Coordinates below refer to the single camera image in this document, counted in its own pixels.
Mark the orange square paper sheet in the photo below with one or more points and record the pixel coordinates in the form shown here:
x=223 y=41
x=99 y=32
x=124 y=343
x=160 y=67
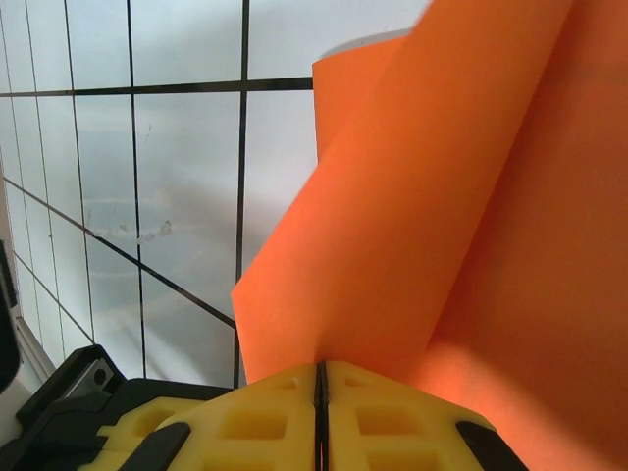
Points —
x=441 y=196

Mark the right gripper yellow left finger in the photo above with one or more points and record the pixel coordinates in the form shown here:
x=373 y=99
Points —
x=245 y=432

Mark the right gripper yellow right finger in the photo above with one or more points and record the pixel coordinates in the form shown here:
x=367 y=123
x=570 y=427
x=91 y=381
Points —
x=392 y=432

